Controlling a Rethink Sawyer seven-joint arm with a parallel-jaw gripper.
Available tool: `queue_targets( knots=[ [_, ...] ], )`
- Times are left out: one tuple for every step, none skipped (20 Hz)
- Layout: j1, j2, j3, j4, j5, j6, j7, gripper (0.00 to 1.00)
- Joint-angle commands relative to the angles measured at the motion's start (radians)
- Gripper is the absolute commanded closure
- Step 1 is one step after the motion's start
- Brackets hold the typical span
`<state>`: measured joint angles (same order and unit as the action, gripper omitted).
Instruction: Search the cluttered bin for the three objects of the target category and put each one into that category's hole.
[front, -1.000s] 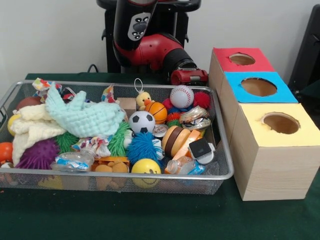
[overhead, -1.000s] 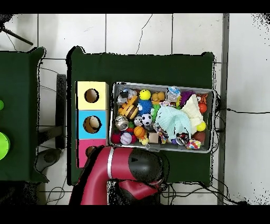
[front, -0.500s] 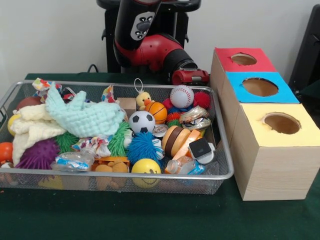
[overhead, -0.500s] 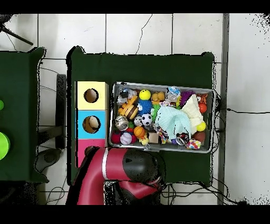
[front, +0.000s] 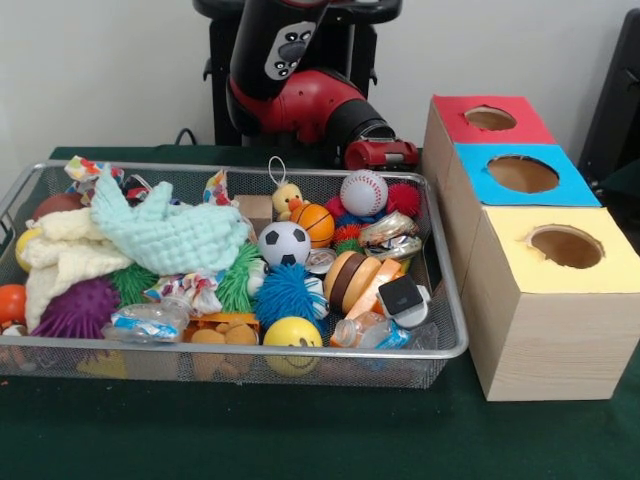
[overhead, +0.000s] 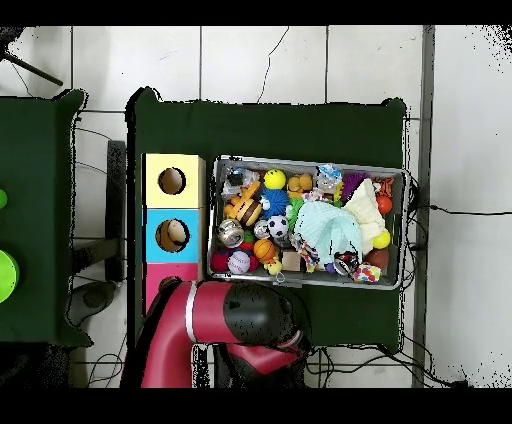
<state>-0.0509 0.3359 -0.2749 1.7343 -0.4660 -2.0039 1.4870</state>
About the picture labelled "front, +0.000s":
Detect yellow duck plush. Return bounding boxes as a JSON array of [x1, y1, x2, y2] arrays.
[[268, 156, 307, 221]]

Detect black and white soccer ball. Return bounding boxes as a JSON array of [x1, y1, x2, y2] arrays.
[[258, 221, 312, 268]]

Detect mint green knitted cloth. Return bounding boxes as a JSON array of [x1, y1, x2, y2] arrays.
[[91, 164, 251, 276]]

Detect white baseball with red stitching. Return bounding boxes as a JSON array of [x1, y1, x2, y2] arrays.
[[339, 169, 389, 217]]

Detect small orange basketball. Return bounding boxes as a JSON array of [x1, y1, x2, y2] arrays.
[[289, 203, 336, 249]]

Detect cream knitted cloth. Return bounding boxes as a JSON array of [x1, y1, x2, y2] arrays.
[[19, 207, 134, 331]]

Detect purple spiky ball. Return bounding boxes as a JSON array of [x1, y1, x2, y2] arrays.
[[30, 277, 121, 340]]

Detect dark green side table cloth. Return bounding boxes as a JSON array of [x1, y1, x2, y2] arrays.
[[597, 158, 640, 206]]

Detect toy hamburger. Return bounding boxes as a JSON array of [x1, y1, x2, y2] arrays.
[[323, 251, 381, 314]]

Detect wooden box with three holes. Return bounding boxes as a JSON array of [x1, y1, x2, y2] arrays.
[[421, 94, 640, 403]]

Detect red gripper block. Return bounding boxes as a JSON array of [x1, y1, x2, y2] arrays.
[[343, 138, 420, 172]]

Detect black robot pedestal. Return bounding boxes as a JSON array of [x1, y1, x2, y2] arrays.
[[192, 0, 404, 148]]

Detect blue fuzzy puffer ball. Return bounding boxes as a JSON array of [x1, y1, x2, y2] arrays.
[[254, 263, 329, 329]]

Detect black chair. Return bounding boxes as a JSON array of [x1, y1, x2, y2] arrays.
[[577, 7, 640, 186]]

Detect yellow smiley ball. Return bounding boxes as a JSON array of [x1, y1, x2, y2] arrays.
[[263, 316, 324, 377]]

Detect wire mesh bin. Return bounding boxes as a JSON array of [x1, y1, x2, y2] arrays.
[[0, 159, 470, 390]]

